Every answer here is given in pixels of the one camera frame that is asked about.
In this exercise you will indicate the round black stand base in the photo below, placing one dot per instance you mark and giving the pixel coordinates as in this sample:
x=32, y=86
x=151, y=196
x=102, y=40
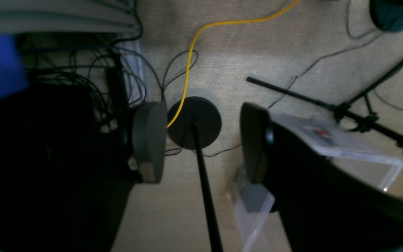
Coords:
x=197, y=111

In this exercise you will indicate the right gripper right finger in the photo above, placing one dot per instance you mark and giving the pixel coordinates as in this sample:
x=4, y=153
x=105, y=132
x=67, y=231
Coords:
x=256, y=132

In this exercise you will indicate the black stand pole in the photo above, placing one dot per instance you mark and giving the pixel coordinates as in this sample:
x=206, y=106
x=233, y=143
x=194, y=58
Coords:
x=212, y=224

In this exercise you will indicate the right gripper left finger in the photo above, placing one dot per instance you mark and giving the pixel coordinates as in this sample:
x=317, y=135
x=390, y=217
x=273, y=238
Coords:
x=149, y=136

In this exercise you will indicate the clear plastic box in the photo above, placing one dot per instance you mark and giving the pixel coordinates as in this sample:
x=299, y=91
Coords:
x=331, y=190

